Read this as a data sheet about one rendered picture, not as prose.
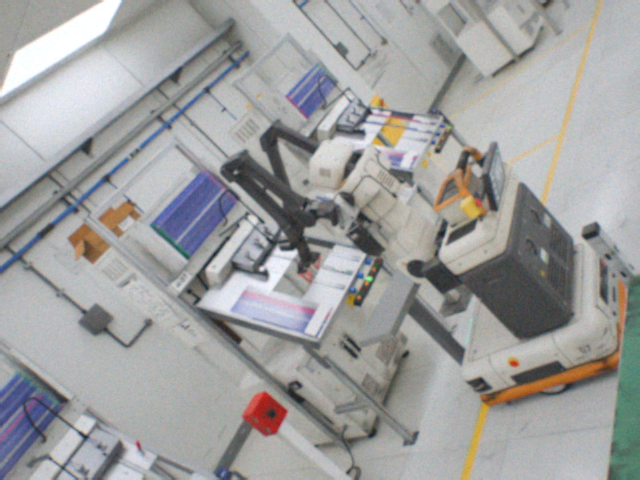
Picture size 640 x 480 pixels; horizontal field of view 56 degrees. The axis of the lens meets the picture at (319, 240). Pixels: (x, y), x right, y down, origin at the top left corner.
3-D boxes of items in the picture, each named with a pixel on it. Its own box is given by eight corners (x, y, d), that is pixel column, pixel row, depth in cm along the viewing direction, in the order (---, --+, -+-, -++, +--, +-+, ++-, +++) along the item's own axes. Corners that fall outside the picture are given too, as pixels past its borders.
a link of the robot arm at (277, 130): (263, 121, 275) (272, 112, 283) (256, 144, 284) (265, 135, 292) (349, 164, 272) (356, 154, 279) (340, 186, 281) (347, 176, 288)
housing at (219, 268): (265, 235, 358) (261, 217, 349) (223, 291, 326) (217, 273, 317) (253, 232, 361) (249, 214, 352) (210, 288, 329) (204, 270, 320)
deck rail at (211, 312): (321, 347, 290) (319, 339, 285) (319, 350, 288) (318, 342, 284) (199, 310, 316) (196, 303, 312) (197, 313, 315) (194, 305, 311)
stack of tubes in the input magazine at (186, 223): (238, 200, 345) (204, 167, 339) (190, 258, 312) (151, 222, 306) (228, 209, 354) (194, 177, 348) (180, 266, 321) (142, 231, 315)
